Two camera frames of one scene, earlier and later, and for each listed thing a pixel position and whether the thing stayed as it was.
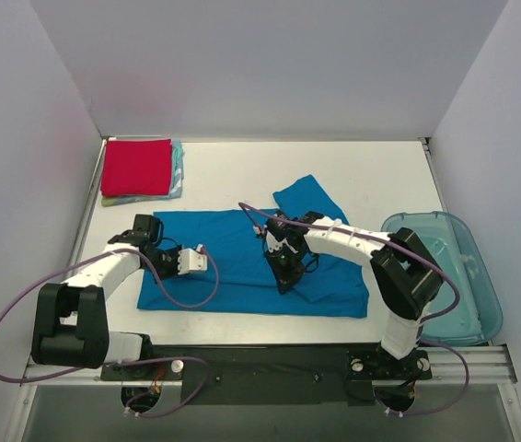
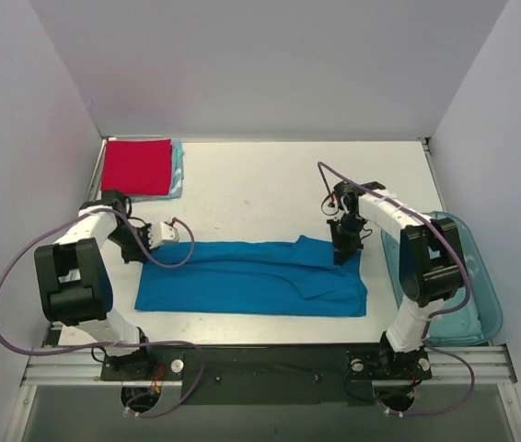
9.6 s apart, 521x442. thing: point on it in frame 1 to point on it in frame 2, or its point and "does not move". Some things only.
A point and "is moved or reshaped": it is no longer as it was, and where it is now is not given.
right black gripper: (283, 270) to (346, 240)
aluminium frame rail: (448, 366) does not move
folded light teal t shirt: (178, 178) does not move
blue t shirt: (223, 263) is moved or reshaped
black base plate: (274, 374) does not move
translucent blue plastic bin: (468, 309) does not move
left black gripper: (169, 262) to (136, 246)
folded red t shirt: (136, 168) does not move
